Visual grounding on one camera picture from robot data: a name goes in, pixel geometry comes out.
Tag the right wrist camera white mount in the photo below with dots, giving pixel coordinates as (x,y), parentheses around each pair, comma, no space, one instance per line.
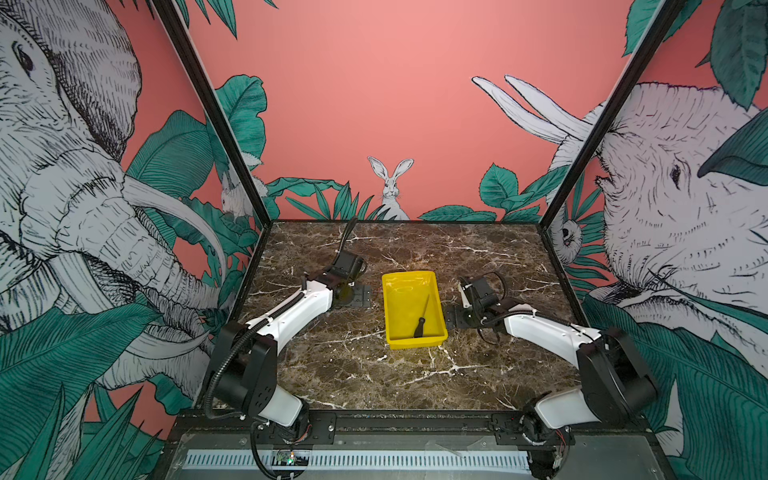
(477,293)

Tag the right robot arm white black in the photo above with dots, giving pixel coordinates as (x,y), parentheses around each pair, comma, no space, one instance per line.
(615,381)

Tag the right black frame post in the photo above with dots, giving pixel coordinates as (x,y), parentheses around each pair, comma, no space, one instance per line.
(653,36)

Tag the white slotted cable duct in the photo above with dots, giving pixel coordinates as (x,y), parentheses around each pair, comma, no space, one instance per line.
(380,460)

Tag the yellow plastic bin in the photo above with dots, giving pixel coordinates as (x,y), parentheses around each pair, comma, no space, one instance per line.
(404,294)

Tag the black frame post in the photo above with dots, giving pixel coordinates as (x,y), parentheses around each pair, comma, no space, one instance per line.
(653,36)
(184,48)

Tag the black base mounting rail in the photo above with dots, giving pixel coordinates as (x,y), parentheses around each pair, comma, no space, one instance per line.
(327,426)

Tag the left black frame post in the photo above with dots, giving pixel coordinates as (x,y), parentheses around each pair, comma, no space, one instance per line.
(184,48)

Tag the black yellow handled screwdriver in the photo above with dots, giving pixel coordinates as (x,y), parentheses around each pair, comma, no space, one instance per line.
(419,329)

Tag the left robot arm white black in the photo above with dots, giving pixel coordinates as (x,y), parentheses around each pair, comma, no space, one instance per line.
(242,373)

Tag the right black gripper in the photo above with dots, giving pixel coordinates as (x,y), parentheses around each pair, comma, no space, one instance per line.
(458,321)

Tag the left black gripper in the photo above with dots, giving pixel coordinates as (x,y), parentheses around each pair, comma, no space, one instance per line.
(360,297)

